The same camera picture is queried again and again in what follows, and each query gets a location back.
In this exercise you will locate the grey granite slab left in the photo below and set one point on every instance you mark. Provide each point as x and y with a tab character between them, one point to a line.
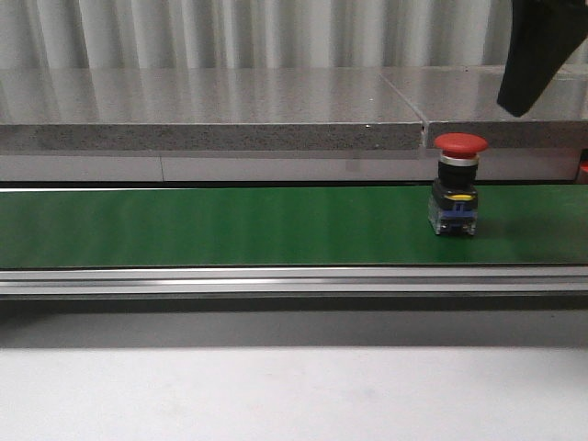
204	110

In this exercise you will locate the white curtain backdrop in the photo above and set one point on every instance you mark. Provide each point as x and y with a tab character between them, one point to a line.
246	34

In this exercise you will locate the red mushroom push button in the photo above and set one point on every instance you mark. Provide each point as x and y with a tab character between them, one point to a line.
454	200

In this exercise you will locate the aluminium conveyor frame rail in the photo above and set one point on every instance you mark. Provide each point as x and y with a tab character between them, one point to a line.
294	281

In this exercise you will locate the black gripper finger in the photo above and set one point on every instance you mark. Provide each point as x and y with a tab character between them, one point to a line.
544	34

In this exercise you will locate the green conveyor belt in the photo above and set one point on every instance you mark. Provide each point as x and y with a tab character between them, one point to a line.
276	226

